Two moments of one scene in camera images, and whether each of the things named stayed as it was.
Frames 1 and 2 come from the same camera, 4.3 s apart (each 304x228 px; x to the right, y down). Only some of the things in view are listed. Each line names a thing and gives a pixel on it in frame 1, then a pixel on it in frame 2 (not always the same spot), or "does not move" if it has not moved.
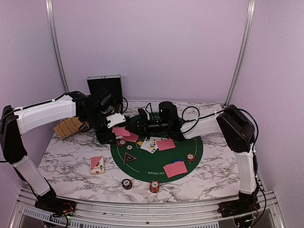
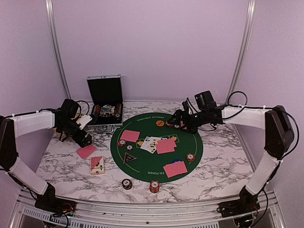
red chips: [121, 142] does not move
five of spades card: [152, 140] does not move
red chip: [190, 157] does not move
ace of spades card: [152, 147] does not move
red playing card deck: [120, 131] -> [85, 151]
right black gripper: [142, 127] -> [184, 113]
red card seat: [132, 137] does not move
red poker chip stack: [154, 186] does not move
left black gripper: [103, 137] -> [77, 139]
